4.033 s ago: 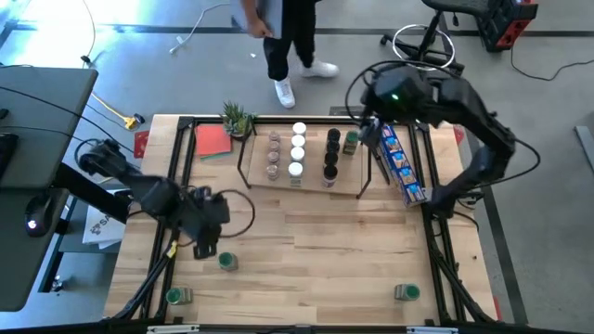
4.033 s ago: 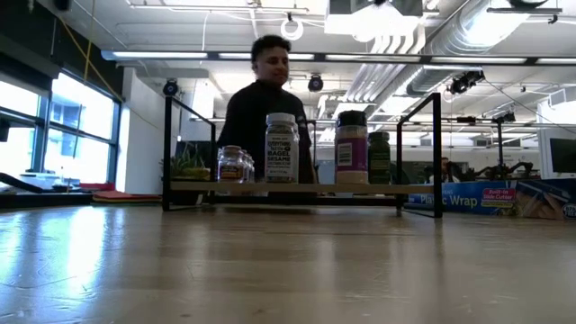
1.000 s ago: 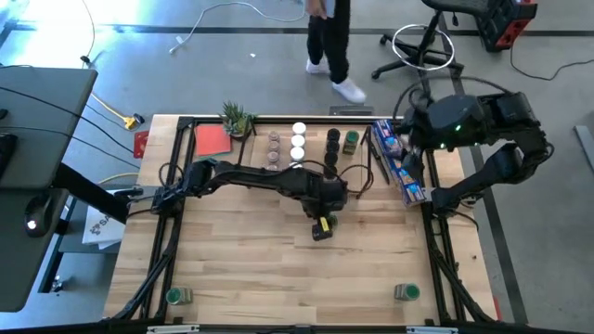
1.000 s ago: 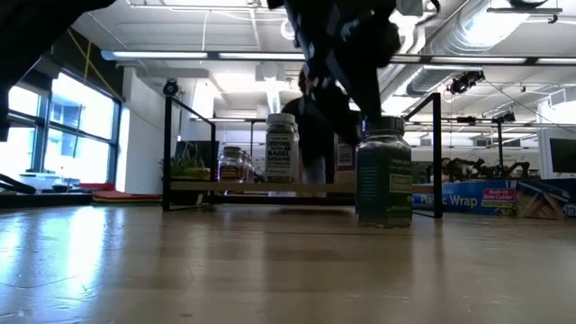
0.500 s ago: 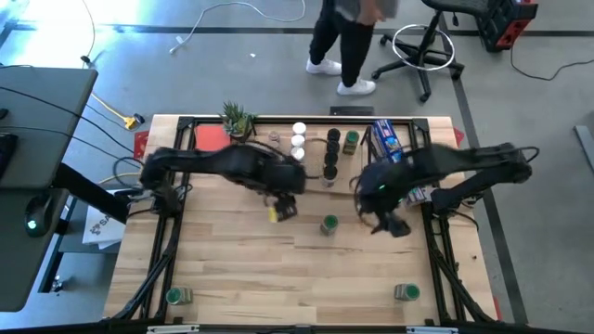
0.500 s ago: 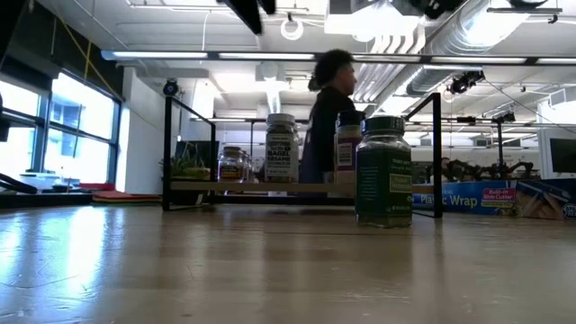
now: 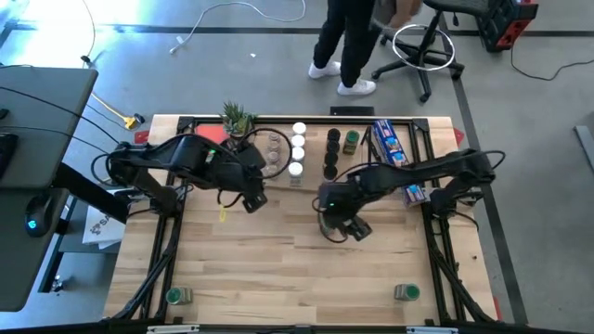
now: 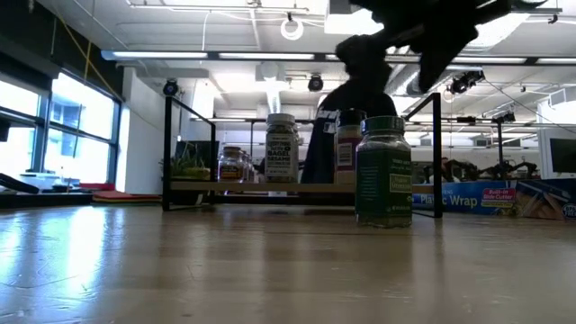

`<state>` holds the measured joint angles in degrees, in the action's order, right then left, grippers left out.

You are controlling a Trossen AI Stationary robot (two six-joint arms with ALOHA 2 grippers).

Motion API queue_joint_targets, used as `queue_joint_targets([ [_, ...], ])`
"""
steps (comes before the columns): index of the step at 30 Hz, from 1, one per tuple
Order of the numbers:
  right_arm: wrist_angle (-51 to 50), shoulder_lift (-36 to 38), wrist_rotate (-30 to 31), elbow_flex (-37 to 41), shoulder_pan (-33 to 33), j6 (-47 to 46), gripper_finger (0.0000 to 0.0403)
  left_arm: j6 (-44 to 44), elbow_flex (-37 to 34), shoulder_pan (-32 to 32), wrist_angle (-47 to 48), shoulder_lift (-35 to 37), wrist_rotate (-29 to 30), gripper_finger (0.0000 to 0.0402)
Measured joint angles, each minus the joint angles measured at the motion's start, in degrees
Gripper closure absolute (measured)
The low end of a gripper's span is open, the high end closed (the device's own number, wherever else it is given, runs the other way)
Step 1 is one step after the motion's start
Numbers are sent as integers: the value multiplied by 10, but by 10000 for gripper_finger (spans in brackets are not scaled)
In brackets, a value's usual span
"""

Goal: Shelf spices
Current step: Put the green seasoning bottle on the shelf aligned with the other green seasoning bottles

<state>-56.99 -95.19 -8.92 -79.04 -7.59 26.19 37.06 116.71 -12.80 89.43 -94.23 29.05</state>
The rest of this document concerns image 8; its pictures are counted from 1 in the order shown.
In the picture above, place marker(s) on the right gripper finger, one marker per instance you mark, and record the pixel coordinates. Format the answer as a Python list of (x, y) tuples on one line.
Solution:
[(434, 67)]

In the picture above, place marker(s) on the black lid purple label jar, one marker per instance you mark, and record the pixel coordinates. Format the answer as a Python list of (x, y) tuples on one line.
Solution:
[(345, 153)]

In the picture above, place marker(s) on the green lid herb jar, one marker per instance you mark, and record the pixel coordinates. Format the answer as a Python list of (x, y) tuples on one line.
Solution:
[(384, 180)]

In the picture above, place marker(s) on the white lid bagel seasoning jar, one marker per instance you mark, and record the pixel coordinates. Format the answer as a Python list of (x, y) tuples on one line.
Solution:
[(281, 157)]

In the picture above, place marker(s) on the small brown lid glass jar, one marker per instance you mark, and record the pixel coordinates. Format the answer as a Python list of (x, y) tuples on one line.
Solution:
[(231, 168), (248, 166)]

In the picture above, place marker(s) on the black ceiling spotlight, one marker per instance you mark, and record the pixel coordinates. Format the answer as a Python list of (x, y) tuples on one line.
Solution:
[(465, 81)]

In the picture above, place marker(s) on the black round ceiling speaker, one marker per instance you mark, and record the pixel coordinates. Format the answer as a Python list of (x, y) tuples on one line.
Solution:
[(170, 87), (315, 83)]

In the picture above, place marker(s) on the background robot arms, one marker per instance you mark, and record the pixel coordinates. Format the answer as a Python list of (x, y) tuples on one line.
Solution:
[(504, 171)]

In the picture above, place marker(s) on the blue plastic wrap box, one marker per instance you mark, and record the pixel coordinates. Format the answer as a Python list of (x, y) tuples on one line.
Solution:
[(454, 198)]

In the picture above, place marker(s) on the person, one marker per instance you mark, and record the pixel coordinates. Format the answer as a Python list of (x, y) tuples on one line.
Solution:
[(324, 153)]

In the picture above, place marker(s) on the dark computer monitor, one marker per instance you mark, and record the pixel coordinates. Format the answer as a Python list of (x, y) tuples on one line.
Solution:
[(562, 155)]

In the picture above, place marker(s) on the potted succulent plant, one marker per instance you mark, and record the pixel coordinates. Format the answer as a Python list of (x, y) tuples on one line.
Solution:
[(189, 164)]

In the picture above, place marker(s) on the black beam with light strips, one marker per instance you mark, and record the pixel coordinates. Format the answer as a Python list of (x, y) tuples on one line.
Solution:
[(157, 55)]

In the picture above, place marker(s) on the red table clamp plate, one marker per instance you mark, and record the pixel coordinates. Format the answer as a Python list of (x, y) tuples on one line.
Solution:
[(96, 186)]

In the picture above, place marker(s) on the black background camera stand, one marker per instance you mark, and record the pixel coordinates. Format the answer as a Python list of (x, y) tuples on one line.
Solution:
[(500, 144)]

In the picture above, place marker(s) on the wooden shelf black metal frame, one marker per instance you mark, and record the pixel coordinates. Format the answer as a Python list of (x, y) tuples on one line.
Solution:
[(225, 186)]

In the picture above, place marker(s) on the black table rig frame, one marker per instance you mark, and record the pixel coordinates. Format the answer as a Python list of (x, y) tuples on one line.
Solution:
[(45, 200)]

